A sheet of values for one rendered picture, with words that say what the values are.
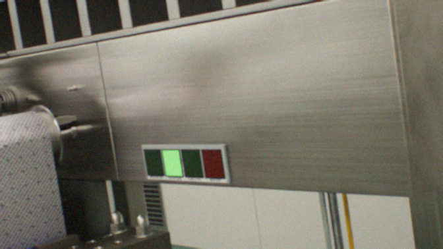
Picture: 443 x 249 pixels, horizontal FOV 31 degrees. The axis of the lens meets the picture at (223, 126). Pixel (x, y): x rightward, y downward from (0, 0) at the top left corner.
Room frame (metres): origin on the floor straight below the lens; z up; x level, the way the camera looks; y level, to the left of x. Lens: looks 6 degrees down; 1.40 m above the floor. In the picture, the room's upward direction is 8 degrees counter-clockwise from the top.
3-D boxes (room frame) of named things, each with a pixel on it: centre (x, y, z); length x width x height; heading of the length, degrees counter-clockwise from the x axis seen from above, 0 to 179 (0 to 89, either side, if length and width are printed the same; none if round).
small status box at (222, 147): (1.50, 0.09, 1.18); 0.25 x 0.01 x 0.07; 41
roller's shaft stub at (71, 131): (1.77, 0.37, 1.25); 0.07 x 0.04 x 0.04; 131
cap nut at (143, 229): (1.62, 0.19, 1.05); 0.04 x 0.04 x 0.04
